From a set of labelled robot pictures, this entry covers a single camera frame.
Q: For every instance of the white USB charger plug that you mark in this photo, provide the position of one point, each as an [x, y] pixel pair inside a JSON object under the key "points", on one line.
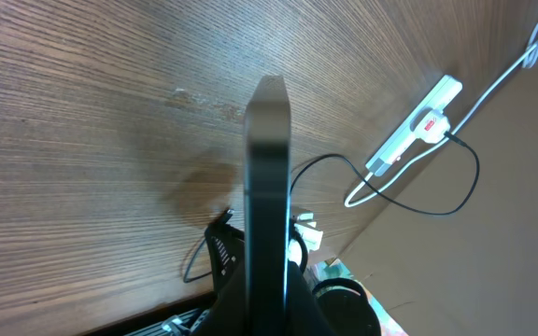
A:
{"points": [[430, 126]]}

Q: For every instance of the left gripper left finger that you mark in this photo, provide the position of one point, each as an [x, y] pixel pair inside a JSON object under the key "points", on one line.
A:
{"points": [[229, 314]]}

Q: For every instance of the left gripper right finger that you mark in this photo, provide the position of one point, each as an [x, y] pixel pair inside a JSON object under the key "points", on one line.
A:
{"points": [[304, 317]]}

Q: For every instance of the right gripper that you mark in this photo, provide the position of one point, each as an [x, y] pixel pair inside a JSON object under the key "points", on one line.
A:
{"points": [[304, 231]]}

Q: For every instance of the Galaxy S25 smartphone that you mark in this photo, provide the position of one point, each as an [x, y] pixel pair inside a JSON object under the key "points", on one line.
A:
{"points": [[267, 205]]}

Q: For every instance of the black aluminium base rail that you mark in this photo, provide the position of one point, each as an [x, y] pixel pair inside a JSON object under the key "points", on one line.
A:
{"points": [[165, 319]]}

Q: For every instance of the white power strip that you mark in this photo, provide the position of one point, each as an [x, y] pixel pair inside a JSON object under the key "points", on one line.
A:
{"points": [[438, 98]]}

